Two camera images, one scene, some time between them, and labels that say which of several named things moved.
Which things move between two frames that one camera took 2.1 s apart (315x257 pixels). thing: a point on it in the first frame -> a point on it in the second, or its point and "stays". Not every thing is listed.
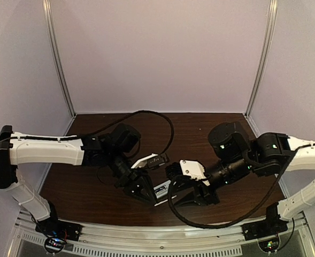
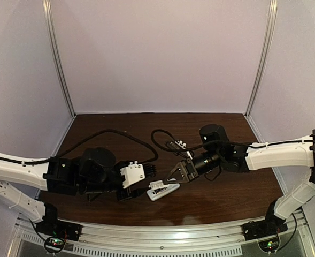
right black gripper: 202,188 -> 190,169
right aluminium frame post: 273,10 stays
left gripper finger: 148,188 -> 129,193
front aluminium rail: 107,240 stays
